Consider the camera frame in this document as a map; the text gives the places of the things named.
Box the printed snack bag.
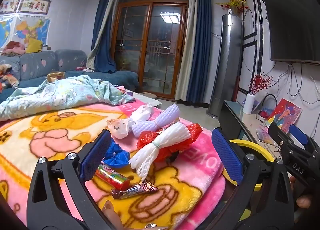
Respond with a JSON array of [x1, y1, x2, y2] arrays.
[[106, 118, 135, 140]]

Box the red berry branches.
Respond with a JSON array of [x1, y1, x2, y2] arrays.
[[248, 72, 273, 96]]

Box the wall map poster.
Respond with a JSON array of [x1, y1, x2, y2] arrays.
[[0, 17, 50, 48]]

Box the red plastic bag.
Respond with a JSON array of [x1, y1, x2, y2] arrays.
[[137, 123, 202, 162]]

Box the white top coffee table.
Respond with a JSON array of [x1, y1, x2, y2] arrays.
[[125, 89, 163, 107]]

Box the blue wrapper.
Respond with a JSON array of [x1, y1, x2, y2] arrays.
[[103, 141, 130, 168]]

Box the framed embroidery wall picture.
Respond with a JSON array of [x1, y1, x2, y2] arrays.
[[0, 0, 22, 15], [19, 0, 52, 16]]

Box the wooden sliding glass door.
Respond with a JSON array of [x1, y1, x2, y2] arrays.
[[111, 0, 190, 100]]

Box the pile of red clothes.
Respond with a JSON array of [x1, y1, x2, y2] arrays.
[[1, 41, 26, 58]]

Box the silver tower air conditioner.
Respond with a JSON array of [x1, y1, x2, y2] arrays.
[[206, 13, 243, 121]]

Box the blue heart print sofa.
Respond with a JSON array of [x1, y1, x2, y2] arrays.
[[0, 49, 140, 103]]

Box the lilac foam fruit net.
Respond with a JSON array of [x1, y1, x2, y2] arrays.
[[131, 103, 181, 138]]

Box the purple framed picture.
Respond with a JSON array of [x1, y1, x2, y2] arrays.
[[252, 92, 266, 113]]

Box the long tv cabinet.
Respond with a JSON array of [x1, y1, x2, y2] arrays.
[[218, 99, 320, 170]]

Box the yellow pillow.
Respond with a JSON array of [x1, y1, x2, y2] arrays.
[[25, 37, 44, 54]]

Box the white plastic bag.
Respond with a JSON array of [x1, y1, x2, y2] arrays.
[[129, 102, 160, 127]]

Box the gold red gift bag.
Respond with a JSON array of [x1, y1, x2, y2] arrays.
[[47, 71, 66, 83]]

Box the black wire hoop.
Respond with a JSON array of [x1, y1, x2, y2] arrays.
[[261, 93, 278, 116]]

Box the yellow red artificial flowers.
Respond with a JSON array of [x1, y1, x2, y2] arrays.
[[215, 0, 248, 15]]

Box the pink cartoon fleece blanket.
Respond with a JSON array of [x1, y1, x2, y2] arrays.
[[0, 100, 227, 230]]

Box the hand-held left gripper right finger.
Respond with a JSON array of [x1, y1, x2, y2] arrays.
[[200, 127, 295, 230]]

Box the clear bead organiser box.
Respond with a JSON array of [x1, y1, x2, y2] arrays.
[[256, 126, 272, 143]]

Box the white foam fruit net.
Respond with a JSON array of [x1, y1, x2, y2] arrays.
[[129, 122, 192, 181]]

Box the colourful woman portrait painting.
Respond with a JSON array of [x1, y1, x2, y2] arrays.
[[266, 98, 303, 135]]

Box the patterned clothes heap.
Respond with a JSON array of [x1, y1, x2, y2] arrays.
[[0, 64, 20, 91]]

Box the blue and beige curtain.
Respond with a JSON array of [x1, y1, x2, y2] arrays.
[[86, 0, 121, 73], [174, 0, 213, 107]]

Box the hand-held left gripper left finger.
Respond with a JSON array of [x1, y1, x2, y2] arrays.
[[26, 129, 125, 230]]

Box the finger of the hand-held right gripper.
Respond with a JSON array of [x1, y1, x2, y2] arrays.
[[268, 121, 292, 157], [289, 124, 316, 151]]

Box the white ribbed vase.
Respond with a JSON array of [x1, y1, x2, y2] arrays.
[[242, 93, 256, 115]]

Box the hanging black cables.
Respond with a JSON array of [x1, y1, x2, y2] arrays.
[[274, 62, 320, 106]]

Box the brown chocolate bar wrapper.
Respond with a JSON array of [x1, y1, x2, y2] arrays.
[[111, 180, 159, 200]]

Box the person's right hand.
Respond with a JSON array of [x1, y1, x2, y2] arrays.
[[290, 176, 313, 210]]

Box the yellow rimmed black trash bin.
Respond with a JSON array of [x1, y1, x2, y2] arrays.
[[223, 139, 275, 223]]

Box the colourful foil candy tube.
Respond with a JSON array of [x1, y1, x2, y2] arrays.
[[94, 164, 131, 191]]

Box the light blue printed quilt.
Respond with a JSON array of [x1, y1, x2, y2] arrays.
[[0, 75, 136, 122]]

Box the person's left hand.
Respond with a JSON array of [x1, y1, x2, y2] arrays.
[[103, 200, 125, 230]]

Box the black wall television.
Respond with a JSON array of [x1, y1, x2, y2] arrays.
[[262, 0, 320, 66]]

